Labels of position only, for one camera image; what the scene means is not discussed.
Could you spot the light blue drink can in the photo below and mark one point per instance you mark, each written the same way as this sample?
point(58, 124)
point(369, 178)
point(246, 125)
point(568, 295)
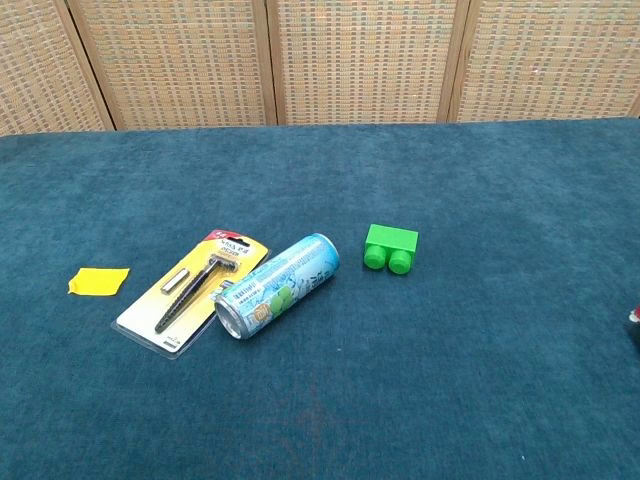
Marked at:
point(287, 280)

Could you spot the blue carpet table cover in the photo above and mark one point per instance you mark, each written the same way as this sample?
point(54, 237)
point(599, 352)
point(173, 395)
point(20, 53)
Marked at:
point(450, 375)

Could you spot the yellow sticky note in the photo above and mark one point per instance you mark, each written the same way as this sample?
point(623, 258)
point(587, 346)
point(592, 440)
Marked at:
point(97, 281)

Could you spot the razor blister pack yellow card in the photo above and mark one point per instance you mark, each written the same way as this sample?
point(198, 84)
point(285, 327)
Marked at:
point(150, 310)

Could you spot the green toy building block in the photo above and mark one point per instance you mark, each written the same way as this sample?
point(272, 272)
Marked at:
point(392, 239)

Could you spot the woven rattan folding screen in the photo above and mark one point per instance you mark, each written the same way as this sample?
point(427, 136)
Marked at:
point(360, 60)

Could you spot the snack carton with cookie print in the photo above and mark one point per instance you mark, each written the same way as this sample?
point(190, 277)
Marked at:
point(634, 330)

